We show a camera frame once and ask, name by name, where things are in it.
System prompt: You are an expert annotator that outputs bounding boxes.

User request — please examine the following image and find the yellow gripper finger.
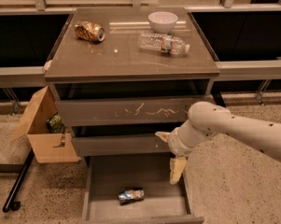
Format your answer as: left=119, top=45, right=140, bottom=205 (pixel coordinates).
left=155, top=132, right=170, bottom=142
left=170, top=157, right=187, bottom=185

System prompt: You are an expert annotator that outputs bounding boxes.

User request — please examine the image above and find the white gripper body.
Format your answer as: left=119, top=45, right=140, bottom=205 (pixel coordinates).
left=168, top=128, right=192, bottom=157

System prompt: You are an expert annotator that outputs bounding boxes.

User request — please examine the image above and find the crushed blue silver redbull can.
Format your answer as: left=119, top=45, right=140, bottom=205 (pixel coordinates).
left=118, top=189, right=145, bottom=204

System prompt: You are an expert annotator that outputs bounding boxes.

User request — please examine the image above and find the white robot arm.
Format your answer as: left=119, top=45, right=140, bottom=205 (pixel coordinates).
left=155, top=102, right=281, bottom=185

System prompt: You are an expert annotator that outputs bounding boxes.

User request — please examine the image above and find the grey top drawer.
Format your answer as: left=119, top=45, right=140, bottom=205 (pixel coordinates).
left=56, top=96, right=214, bottom=127

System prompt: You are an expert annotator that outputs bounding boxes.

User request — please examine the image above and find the grey middle drawer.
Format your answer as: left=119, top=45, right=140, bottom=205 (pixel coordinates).
left=72, top=133, right=171, bottom=157

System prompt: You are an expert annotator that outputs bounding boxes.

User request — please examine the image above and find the grey open bottom drawer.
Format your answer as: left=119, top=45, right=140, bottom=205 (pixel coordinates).
left=81, top=153, right=204, bottom=224

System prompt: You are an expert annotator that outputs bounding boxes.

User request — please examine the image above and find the grey drawer cabinet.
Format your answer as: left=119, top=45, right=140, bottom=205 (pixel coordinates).
left=44, top=7, right=221, bottom=161

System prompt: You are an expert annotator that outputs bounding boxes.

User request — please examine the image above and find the crushed gold can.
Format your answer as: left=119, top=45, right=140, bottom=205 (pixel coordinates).
left=74, top=21, right=105, bottom=42

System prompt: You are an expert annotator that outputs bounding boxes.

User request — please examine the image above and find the clear plastic water bottle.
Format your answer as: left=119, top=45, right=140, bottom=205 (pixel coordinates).
left=138, top=31, right=190, bottom=55

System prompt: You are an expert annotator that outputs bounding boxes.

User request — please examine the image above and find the green snack bag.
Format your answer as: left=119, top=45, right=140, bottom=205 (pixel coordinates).
left=46, top=113, right=65, bottom=133

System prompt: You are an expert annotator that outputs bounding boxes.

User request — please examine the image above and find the white bowl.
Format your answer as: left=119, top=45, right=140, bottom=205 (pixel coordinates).
left=148, top=11, right=178, bottom=34

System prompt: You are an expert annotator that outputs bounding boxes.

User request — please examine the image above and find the cardboard box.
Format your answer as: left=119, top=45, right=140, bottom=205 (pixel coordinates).
left=11, top=87, right=80, bottom=163

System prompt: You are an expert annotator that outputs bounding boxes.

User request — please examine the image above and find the black floor rail leg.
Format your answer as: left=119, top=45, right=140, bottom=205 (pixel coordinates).
left=2, top=149, right=35, bottom=213

